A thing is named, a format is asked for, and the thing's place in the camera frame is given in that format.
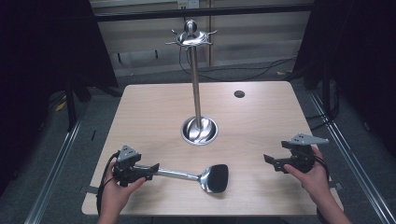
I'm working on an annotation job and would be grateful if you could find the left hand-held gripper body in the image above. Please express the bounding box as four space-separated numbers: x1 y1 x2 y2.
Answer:
112 145 147 188

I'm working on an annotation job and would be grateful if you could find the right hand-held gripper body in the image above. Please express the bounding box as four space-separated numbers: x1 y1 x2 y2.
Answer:
280 133 330 175

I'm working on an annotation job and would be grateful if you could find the stainless steel spatula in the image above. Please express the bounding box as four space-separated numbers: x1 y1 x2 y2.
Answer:
153 163 230 194

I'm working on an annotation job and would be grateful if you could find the person's left hand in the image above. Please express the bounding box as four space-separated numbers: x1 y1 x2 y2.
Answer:
99 169 147 220

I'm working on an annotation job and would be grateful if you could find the person's right hand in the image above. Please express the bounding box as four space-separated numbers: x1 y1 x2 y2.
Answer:
283 145 332 204

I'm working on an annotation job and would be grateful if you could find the stainless steel utensil rack stand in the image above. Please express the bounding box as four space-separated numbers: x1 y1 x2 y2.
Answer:
165 19 219 147

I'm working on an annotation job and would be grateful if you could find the black curtain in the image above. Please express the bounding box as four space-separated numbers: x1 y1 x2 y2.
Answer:
0 0 119 190
291 0 396 158

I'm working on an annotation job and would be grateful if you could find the black horizontal bar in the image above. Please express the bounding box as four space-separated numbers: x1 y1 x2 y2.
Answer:
92 3 315 23

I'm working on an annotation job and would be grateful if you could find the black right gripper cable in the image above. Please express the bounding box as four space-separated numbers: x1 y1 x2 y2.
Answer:
312 153 331 181

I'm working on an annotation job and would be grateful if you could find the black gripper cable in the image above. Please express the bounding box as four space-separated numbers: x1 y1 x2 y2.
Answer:
312 153 331 181
95 150 121 217

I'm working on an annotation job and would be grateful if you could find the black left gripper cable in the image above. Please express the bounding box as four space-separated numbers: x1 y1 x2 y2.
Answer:
95 150 121 217

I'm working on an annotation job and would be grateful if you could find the metal floor rail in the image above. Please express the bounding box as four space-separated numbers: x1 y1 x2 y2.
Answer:
307 90 396 224
23 116 86 224

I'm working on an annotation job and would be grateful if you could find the black floor cable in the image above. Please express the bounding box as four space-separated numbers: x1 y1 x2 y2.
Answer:
178 46 297 82

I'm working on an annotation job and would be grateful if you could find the white wall outlet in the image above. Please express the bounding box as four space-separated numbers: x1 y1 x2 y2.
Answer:
177 0 201 10

